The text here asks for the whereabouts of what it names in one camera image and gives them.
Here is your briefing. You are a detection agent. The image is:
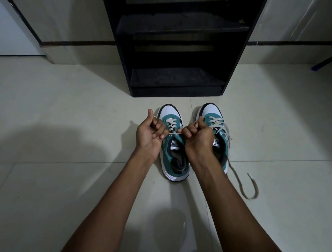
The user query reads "person's right forearm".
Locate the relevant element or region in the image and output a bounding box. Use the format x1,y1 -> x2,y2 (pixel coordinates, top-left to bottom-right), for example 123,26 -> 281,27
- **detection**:
191,153 -> 282,252

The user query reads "person's left hand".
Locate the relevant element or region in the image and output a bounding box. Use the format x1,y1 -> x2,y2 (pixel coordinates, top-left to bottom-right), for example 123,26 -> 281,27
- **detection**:
135,108 -> 170,163

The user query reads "black shoe rack shelf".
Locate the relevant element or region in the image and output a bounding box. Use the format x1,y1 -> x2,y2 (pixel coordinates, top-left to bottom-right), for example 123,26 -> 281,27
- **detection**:
103,0 -> 268,98

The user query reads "person's left forearm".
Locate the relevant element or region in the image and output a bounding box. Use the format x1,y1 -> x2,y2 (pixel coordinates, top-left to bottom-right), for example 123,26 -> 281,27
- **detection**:
61,148 -> 161,252

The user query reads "teal white sneaker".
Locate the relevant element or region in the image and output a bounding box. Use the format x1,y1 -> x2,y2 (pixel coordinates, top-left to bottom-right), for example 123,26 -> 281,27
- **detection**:
157,103 -> 191,183
195,102 -> 259,200

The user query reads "person's right hand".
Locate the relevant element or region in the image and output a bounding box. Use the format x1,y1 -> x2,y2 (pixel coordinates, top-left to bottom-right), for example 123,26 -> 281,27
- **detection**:
181,116 -> 216,164

